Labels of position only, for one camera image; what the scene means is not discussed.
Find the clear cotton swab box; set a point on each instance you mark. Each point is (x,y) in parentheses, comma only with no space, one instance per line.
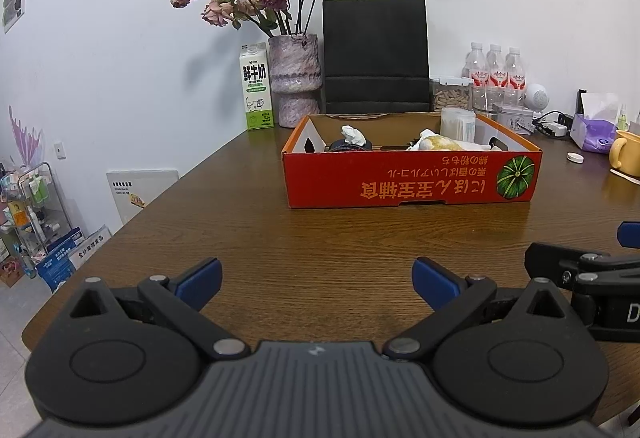
(457,123)

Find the yellow packet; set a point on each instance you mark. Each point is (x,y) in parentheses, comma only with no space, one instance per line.
(442,144)

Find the white spoon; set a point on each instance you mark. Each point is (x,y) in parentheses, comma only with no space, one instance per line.
(625,175)

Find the red label water bottle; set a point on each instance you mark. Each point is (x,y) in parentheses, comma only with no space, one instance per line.
(495,66)
(475,63)
(515,73)

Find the white flat board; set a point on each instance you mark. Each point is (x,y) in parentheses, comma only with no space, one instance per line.
(142,193)

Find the dark blue cloth bundle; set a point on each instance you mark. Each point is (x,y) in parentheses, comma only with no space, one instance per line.
(350,147)

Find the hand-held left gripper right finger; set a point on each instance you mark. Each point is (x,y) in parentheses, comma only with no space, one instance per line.
(435,285)

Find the metal storage rack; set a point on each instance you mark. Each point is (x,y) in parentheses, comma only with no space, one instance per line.
(35,198)

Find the small green spray bottle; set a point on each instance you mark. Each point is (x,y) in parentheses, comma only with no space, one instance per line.
(623,118)

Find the red cardboard box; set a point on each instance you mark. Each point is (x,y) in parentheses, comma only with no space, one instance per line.
(400,188)

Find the wooden desktop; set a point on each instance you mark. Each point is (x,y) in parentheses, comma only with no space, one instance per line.
(325,243)

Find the purple tissue box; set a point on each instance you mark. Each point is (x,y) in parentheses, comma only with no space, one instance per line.
(592,138)

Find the white plastic wrapper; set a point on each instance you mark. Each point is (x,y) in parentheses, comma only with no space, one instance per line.
(417,144)

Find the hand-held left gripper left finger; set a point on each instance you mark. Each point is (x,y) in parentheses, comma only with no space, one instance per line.
(200,280)

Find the clear glass jar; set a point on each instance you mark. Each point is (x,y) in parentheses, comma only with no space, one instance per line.
(487,101)

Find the blue white carton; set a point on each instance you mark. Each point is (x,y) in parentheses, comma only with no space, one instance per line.
(90,245)

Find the clear food container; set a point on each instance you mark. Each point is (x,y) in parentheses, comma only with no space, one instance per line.
(450,96)

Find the white round speaker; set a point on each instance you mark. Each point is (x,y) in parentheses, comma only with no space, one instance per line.
(537,96)

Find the white tissue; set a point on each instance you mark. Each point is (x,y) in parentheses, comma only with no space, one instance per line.
(353,134)

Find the yellow mug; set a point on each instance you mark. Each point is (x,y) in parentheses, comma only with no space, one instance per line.
(627,153)

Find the black paper bag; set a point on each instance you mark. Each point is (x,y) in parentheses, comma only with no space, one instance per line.
(375,53)

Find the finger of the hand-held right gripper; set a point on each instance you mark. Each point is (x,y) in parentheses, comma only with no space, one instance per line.
(631,235)
(555,260)

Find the white tin box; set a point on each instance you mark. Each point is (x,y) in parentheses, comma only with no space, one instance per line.
(515,121)

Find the white wall socket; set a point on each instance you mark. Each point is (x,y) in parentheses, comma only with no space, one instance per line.
(60,150)

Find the green white milk carton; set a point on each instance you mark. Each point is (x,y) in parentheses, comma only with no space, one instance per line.
(256,88)

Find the mottled purple vase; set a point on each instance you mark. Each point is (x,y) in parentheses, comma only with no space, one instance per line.
(295,78)

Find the white round cap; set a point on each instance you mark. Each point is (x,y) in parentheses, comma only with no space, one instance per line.
(575,158)

